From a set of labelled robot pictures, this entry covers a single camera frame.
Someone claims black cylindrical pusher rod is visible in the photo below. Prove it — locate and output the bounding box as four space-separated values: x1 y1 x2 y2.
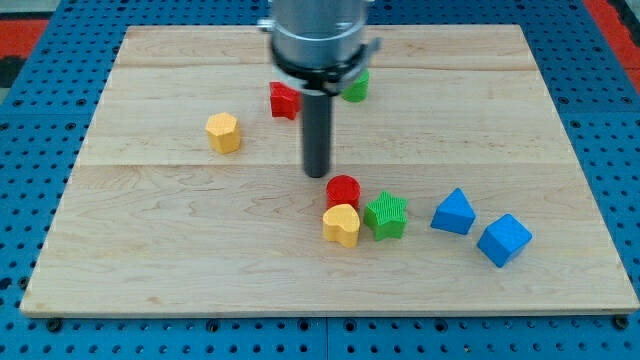
302 93 332 178

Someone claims yellow heart block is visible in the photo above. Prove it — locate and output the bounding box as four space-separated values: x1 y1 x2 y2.
322 204 361 248

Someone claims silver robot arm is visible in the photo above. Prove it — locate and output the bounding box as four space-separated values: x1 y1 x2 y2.
257 0 382 178

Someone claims red star block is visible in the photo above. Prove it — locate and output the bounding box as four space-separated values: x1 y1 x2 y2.
269 81 301 120

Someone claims green star block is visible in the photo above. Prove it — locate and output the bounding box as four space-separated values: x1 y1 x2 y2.
364 190 408 241

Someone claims green cylinder block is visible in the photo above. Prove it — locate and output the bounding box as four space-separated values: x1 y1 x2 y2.
341 70 370 103

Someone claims red cylinder block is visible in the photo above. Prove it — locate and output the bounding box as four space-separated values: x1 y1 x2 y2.
325 175 361 210

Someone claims yellow hexagon block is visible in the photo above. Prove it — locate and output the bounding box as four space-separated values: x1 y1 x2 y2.
205 112 241 154

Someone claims light wooden board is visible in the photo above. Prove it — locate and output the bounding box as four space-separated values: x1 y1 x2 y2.
21 25 639 318

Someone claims blue triangular prism block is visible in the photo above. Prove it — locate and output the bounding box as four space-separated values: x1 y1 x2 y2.
430 188 476 235

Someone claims blue cube block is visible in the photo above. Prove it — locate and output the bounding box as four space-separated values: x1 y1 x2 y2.
477 213 533 268

